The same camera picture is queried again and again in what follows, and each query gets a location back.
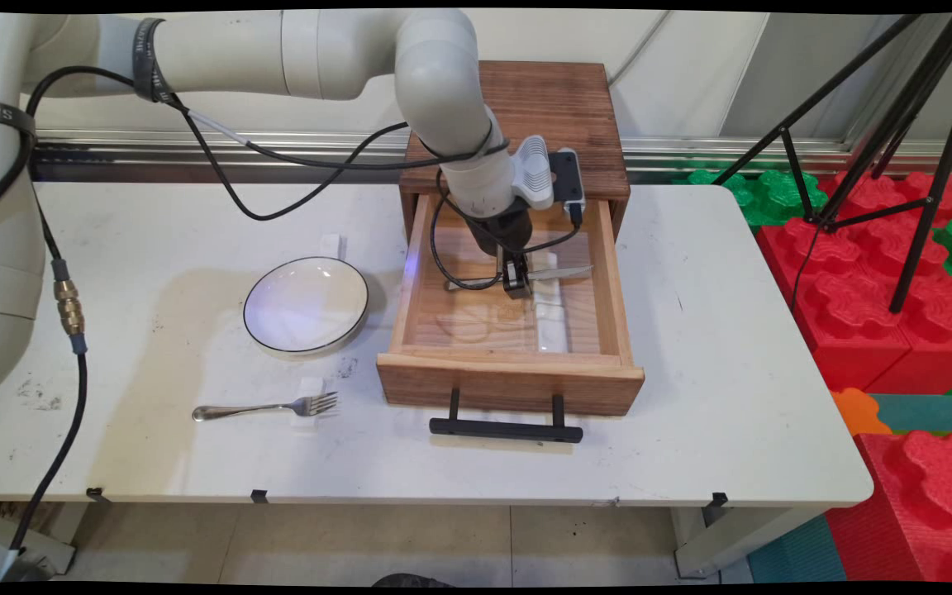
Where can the white plate with black rim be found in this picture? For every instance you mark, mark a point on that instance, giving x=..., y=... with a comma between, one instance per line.
x=307, y=306

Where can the silver table knife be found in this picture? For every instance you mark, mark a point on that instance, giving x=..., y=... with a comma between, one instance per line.
x=567, y=271

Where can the red foam building block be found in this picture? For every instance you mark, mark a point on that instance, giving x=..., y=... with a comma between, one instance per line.
x=922, y=512
x=939, y=347
x=856, y=248
x=848, y=347
x=914, y=194

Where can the teal foam mat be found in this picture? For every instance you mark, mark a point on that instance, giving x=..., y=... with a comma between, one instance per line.
x=922, y=413

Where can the teal foam floor tile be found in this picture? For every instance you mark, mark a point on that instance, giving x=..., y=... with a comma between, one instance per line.
x=798, y=554

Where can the black wrist camera white mount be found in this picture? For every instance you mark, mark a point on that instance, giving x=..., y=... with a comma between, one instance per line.
x=563, y=178

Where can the light wooden drawer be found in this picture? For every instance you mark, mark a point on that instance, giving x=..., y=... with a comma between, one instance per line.
x=509, y=384

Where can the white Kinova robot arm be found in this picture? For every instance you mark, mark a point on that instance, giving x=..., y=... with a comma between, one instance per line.
x=319, y=54

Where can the white table leg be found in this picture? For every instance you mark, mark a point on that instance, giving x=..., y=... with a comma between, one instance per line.
x=732, y=541
x=50, y=555

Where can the white ceramic cutlery rest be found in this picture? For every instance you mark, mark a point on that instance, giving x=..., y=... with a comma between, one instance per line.
x=553, y=330
x=549, y=291

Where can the black tripod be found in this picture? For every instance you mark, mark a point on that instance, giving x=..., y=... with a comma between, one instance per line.
x=939, y=169

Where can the orange foam piece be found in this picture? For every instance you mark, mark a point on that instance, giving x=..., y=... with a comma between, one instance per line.
x=856, y=413

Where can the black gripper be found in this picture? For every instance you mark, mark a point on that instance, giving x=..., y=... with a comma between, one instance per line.
x=501, y=231

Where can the silver fork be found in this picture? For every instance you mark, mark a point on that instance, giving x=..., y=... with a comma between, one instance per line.
x=228, y=410

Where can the aluminium wall rail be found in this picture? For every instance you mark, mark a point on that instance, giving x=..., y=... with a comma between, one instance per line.
x=674, y=149

